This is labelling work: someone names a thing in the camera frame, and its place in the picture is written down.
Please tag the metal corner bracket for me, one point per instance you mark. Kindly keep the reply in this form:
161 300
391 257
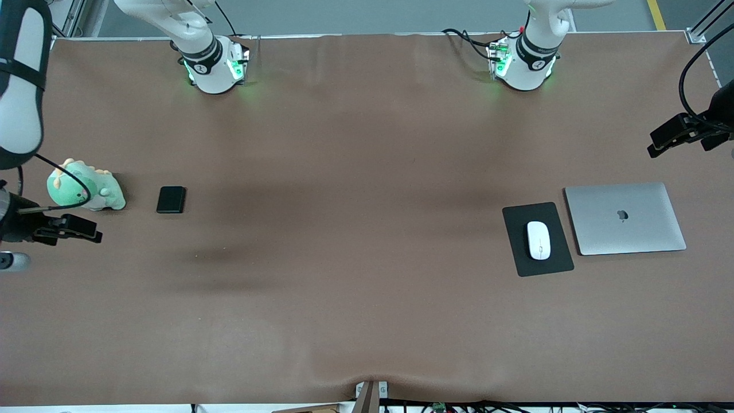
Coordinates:
383 390
359 390

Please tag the green dinosaur plush toy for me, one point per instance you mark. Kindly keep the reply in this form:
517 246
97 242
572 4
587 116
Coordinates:
109 195

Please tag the silver closed laptop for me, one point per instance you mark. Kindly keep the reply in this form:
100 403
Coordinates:
625 229

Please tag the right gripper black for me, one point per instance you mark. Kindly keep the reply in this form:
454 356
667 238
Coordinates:
16 225

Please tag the aluminium frame profile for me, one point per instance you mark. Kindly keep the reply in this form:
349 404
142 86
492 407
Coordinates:
711 17

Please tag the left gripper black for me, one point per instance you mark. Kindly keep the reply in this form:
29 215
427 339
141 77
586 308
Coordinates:
720 109

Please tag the white computer mouse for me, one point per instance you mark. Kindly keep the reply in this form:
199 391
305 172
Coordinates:
539 241

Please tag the brown table cover mat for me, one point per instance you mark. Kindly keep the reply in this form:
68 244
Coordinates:
367 315

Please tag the black phone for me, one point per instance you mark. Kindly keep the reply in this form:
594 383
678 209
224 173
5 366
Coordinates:
171 199

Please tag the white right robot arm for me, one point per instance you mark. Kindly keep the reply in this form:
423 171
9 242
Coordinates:
200 69

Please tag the black mouse pad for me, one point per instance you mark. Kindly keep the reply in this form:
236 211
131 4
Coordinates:
559 246

